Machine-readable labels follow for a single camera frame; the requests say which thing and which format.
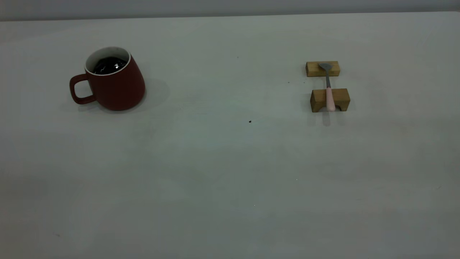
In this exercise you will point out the red ceramic mug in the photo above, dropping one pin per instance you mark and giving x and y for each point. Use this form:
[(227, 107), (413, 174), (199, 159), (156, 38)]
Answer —
[(122, 90)]

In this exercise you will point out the dark coffee liquid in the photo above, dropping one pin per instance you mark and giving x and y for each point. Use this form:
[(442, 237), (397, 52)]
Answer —
[(107, 66)]

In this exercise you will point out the notched wooden block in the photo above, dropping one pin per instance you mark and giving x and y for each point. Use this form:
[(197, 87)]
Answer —
[(318, 100)]

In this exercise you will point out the flat wooden block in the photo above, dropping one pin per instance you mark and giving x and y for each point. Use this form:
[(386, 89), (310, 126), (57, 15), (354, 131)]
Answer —
[(312, 69)]

